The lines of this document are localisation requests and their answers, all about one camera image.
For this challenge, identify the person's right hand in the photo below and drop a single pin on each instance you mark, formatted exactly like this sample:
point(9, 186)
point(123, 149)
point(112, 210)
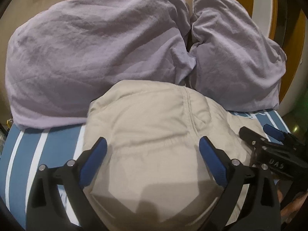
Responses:
point(292, 208)

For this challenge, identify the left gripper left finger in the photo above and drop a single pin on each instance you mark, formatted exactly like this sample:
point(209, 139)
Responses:
point(45, 210)

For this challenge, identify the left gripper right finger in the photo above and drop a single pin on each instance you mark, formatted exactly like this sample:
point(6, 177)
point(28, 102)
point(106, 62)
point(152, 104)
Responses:
point(260, 210)

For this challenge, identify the small lavender pillow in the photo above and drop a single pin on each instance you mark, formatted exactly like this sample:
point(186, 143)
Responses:
point(236, 65)

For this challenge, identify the large lavender pillow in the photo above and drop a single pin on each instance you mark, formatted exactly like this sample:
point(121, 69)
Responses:
point(65, 57)

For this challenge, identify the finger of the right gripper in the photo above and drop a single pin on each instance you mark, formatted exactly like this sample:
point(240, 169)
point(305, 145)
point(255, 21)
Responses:
point(276, 133)
point(253, 139)

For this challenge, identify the blue white striped bedsheet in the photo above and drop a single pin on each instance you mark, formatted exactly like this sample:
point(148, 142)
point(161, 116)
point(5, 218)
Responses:
point(25, 150)

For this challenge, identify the beige padded jacket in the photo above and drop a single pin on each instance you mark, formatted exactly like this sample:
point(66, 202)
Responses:
point(153, 176)

